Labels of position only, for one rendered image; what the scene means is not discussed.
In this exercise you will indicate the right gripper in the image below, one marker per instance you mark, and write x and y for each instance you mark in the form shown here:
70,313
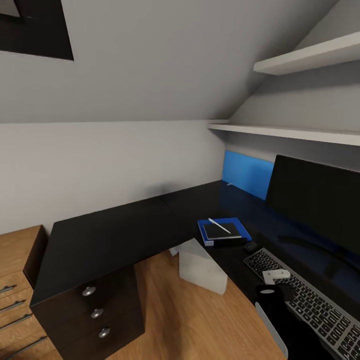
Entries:
286,290

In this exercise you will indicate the mouse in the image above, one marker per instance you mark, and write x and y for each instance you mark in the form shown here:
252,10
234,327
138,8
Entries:
250,246

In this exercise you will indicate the keyboard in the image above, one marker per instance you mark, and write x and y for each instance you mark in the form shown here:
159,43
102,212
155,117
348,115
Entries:
339,329

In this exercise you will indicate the monitor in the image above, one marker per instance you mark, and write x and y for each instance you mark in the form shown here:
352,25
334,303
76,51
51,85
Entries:
321,197

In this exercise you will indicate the notebook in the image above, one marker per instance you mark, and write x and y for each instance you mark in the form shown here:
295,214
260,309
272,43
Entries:
223,231

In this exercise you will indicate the folder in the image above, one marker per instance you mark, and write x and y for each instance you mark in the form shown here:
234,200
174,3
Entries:
245,237

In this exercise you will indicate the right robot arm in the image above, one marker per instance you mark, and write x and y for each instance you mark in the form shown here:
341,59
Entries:
296,339

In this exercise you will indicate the fixed window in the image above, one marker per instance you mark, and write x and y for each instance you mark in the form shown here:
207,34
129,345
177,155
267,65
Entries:
34,27

